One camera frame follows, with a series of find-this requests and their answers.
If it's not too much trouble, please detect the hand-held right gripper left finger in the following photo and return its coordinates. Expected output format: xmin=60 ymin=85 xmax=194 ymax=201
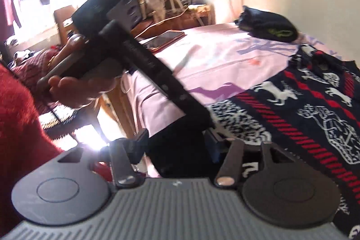
xmin=58 ymin=129 xmax=149 ymax=188

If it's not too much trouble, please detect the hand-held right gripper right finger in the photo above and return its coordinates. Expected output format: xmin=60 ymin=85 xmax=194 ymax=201
xmin=211 ymin=139 xmax=299 ymax=187

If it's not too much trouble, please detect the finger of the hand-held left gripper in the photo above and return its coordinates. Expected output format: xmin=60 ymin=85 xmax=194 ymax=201
xmin=169 ymin=85 xmax=217 ymax=135

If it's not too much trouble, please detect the navy red white patterned sweater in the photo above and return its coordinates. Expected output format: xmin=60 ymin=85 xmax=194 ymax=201
xmin=146 ymin=43 xmax=360 ymax=240

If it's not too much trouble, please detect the person's left forearm red sleeve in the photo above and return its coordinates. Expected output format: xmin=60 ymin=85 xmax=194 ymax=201
xmin=0 ymin=63 xmax=65 ymax=229

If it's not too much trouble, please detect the folded black clothes green logo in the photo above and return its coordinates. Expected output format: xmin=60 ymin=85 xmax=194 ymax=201
xmin=235 ymin=5 xmax=299 ymax=42

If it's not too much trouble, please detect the person's left hand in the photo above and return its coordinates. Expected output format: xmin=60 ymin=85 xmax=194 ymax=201
xmin=47 ymin=71 xmax=119 ymax=109

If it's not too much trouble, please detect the wooden chair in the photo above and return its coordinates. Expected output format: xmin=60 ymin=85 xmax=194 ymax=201
xmin=53 ymin=5 xmax=83 ymax=42

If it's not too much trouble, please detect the pink floral bedsheet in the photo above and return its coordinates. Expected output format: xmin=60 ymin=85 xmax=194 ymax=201
xmin=121 ymin=22 xmax=360 ymax=176

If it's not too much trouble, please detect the phone in red case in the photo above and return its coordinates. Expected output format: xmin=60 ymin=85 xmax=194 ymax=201
xmin=141 ymin=30 xmax=187 ymax=51

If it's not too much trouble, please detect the wooden bedside desk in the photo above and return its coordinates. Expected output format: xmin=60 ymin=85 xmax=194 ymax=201
xmin=132 ymin=2 xmax=215 ymax=41

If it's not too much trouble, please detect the red patterned cloth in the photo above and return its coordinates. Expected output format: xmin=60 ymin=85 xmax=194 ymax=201
xmin=11 ymin=45 xmax=66 ymax=117

